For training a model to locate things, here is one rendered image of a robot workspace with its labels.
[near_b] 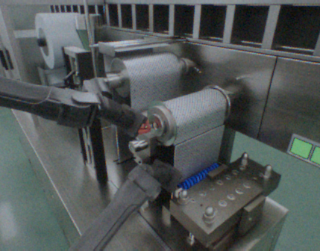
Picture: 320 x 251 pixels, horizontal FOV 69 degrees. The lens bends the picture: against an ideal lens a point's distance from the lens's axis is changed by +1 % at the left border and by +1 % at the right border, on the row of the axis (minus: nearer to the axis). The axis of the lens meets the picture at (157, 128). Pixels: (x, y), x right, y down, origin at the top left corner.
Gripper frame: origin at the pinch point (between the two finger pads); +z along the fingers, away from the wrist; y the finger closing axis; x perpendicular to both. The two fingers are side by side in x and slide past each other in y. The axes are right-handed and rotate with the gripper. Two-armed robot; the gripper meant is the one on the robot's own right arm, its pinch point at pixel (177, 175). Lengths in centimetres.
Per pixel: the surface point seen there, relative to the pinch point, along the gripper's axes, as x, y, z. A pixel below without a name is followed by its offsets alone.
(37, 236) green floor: -108, -103, 45
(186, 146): 10.6, 0.5, -4.3
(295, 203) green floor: -4, 36, 178
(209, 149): 12.8, 2.9, 9.5
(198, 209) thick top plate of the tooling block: -4.9, 11.8, -1.7
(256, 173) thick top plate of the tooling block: 11.9, 18.7, 21.6
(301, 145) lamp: 26.3, 27.7, 12.1
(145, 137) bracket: 7.4, -11.6, -10.0
